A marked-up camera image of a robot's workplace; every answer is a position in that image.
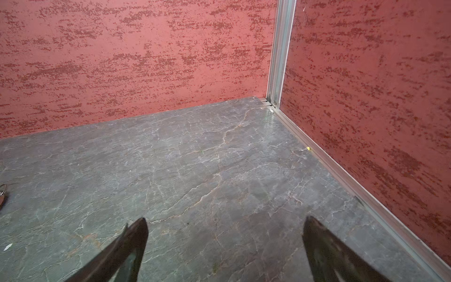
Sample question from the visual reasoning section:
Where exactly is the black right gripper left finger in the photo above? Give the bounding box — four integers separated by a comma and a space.
67, 217, 149, 282

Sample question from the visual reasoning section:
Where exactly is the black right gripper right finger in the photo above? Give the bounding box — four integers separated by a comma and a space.
302, 216, 389, 282

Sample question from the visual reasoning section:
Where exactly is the aluminium corner post right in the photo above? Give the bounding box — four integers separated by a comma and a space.
266, 0, 297, 109

